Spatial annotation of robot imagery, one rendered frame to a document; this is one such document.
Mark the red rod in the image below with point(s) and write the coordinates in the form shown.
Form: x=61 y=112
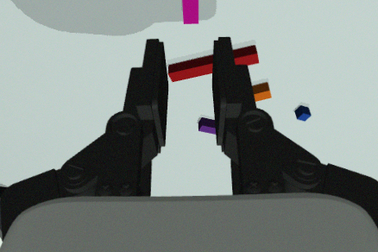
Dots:
x=202 y=66

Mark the small blue block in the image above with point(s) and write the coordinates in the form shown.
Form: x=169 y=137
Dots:
x=303 y=113

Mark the magenta block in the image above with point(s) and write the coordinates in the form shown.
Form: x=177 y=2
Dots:
x=190 y=11

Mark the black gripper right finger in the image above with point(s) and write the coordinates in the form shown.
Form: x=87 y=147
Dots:
x=269 y=161

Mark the purple rod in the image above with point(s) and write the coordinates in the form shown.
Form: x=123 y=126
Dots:
x=207 y=125

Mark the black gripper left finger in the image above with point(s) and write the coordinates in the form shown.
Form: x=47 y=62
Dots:
x=119 y=162

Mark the orange rod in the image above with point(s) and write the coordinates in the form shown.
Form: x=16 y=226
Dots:
x=261 y=91

